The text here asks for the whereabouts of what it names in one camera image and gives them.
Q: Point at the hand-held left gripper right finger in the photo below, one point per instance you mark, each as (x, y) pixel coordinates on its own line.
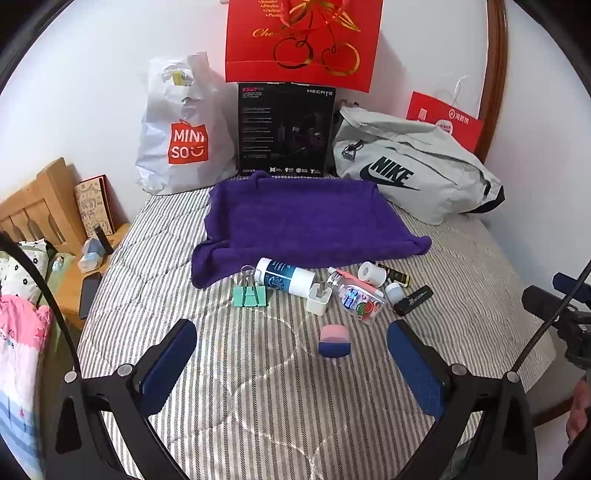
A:
(415, 369)

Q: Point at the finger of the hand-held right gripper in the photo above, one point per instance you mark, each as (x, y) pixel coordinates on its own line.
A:
(565, 280)
(545, 302)

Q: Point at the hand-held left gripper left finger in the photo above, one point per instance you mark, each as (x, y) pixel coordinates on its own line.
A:
(168, 364)

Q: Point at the black lighter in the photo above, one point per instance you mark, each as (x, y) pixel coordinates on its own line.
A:
(415, 300)

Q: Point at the pink and blue sponge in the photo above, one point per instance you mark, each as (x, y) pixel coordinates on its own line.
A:
(334, 344)

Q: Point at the clear candy bottle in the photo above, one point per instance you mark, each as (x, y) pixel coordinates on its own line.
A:
(358, 302)

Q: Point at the dark gold-labelled box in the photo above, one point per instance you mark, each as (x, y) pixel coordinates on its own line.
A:
(397, 275)

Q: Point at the pink and white tube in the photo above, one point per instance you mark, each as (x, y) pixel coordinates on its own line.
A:
(362, 280)

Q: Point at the white tape roll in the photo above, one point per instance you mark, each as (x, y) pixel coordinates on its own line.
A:
(371, 273)

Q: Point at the green binder clip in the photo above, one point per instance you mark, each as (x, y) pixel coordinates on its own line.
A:
(250, 297)

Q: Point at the white charger plug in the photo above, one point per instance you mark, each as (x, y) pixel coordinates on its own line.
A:
(318, 300)

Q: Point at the white and blue bottle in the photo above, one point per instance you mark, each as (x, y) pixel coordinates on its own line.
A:
(286, 277)

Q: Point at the person's right hand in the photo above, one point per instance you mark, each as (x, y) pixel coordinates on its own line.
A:
(579, 408)

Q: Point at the striped quilted bedsheet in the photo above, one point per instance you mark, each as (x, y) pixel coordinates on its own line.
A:
(258, 392)

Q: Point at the black phone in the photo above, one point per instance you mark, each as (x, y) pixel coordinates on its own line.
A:
(89, 295)

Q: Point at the wooden nightstand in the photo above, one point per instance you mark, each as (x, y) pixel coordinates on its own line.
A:
(69, 295)

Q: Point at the tissue pack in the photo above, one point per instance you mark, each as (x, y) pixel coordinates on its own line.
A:
(92, 258)

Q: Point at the black slim bottle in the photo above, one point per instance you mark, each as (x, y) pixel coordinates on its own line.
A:
(104, 240)

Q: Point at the pink printed blanket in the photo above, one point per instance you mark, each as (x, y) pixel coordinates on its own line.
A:
(21, 350)

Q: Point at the floral white pillow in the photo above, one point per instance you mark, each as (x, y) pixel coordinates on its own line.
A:
(23, 267)

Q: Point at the illustrated book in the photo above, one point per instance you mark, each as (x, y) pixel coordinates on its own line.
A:
(94, 205)

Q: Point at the grey sling bag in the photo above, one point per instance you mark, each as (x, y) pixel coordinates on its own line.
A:
(415, 170)

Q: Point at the purple towel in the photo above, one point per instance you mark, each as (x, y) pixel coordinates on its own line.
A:
(300, 221)

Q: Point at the red paper bag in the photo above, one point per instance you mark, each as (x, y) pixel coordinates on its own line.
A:
(443, 120)

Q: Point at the wooden headboard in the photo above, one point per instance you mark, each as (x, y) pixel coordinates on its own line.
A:
(41, 198)

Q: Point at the white plastic shopping bag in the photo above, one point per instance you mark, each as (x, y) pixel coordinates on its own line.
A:
(184, 134)

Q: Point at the black headphone box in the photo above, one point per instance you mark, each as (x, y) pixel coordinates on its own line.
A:
(281, 129)

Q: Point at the red gift bag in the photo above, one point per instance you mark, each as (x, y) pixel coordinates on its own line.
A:
(300, 41)

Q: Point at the wooden bed frame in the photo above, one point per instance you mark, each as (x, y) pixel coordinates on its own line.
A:
(494, 69)

